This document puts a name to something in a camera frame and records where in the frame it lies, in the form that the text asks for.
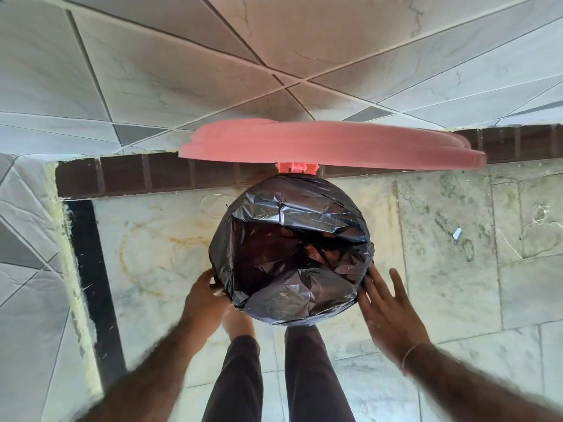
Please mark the person's left hand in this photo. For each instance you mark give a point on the person's left hand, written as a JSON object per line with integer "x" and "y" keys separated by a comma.
{"x": 202, "y": 307}

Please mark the person's right hand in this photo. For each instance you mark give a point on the person's right hand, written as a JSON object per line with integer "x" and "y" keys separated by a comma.
{"x": 391, "y": 325}

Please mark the person's right thumb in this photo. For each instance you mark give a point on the person's right thumb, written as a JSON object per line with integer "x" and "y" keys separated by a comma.
{"x": 399, "y": 289}

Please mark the person's left fingers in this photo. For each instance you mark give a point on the person's left fingers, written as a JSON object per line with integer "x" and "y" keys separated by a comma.
{"x": 214, "y": 282}

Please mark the black plastic trash bag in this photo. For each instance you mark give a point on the black plastic trash bag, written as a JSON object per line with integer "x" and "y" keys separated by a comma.
{"x": 290, "y": 246}

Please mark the person's left forearm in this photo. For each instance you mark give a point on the person's left forearm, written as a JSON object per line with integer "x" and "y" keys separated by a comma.
{"x": 145, "y": 382}

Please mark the person's right forearm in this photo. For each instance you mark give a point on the person's right forearm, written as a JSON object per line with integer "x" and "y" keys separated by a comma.
{"x": 475, "y": 386}

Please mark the person's left foot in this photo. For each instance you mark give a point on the person's left foot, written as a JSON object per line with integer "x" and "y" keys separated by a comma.
{"x": 239, "y": 321}

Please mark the small white paper scrap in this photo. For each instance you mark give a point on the small white paper scrap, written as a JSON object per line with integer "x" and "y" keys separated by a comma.
{"x": 456, "y": 234}

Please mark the person's left leg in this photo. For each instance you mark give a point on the person's left leg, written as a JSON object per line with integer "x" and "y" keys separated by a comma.
{"x": 237, "y": 382}

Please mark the person's leg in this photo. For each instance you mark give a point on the person's leg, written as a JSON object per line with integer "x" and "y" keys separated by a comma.
{"x": 237, "y": 382}
{"x": 314, "y": 373}

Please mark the person's right leg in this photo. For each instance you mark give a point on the person's right leg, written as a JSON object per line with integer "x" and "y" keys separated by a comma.
{"x": 314, "y": 373}

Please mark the pink plastic trash bin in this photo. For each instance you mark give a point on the pink plastic trash bin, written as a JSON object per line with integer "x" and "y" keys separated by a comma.
{"x": 297, "y": 167}

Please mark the pink plastic bin lid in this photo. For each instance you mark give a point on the pink plastic bin lid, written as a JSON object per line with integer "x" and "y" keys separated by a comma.
{"x": 325, "y": 142}

